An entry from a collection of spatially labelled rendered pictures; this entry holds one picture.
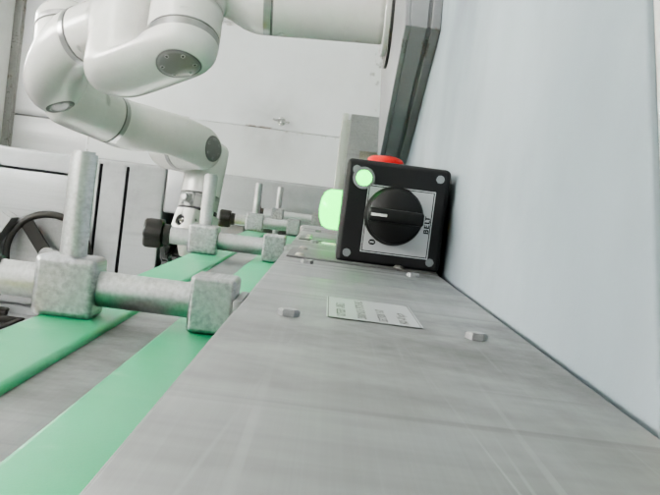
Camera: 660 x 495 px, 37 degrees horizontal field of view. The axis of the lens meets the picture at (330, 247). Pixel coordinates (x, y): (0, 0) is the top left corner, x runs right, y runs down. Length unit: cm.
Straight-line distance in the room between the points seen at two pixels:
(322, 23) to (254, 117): 384
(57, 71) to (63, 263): 103
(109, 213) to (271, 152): 277
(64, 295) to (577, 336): 22
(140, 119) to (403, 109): 62
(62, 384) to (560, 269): 20
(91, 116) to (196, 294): 122
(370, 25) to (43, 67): 47
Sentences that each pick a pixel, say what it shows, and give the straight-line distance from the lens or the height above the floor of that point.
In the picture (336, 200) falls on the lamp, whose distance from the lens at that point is 104.
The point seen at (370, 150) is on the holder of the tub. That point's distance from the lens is 153.
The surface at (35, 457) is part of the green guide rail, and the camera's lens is 24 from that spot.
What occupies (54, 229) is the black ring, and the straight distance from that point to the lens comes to 242.
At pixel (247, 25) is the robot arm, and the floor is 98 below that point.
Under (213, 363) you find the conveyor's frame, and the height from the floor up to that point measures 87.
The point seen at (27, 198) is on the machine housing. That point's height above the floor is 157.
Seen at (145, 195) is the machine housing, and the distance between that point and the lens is 238.
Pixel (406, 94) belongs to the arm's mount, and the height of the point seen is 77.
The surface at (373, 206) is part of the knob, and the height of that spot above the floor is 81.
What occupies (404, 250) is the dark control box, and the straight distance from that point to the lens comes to 75.
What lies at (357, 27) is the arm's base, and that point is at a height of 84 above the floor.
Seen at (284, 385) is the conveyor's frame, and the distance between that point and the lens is 25.
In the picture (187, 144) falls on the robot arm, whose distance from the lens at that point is 171.
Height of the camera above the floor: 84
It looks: level
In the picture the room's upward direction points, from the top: 83 degrees counter-clockwise
